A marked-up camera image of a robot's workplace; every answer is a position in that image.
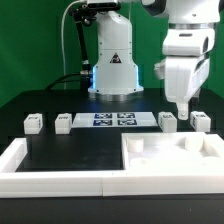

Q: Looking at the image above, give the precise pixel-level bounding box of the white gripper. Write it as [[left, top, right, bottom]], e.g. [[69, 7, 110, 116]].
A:
[[154, 56, 210, 120]]

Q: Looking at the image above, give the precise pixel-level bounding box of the white square tabletop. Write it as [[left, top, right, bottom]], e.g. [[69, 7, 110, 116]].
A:
[[122, 132, 224, 174]]

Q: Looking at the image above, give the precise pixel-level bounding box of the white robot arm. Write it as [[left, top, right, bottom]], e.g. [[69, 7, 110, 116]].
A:
[[87, 0, 224, 120]]

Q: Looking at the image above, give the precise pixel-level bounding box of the white sheet with fiducial markers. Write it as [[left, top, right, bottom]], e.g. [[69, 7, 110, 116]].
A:
[[72, 112, 157, 128]]

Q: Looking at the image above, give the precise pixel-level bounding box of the white U-shaped obstacle fence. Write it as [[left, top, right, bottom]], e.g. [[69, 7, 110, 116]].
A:
[[0, 138, 224, 198]]

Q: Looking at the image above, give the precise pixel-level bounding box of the white cable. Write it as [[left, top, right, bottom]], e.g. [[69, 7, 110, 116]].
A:
[[60, 0, 88, 90]]

